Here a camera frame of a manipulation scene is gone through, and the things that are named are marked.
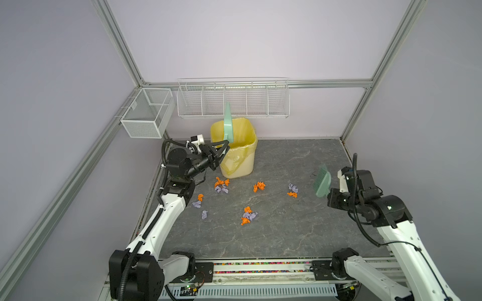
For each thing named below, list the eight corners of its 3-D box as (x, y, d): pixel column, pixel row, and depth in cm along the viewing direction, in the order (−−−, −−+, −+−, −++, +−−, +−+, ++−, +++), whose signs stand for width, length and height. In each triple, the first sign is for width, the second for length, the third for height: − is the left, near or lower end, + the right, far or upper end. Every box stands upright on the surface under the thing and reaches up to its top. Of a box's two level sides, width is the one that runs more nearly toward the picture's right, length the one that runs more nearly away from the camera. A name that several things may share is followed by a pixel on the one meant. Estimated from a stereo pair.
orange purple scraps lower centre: (235, 219, 90) (235, 217, 88) (248, 206, 94) (248, 204, 92) (245, 227, 87) (245, 226, 86) (257, 214, 91) (257, 212, 90)
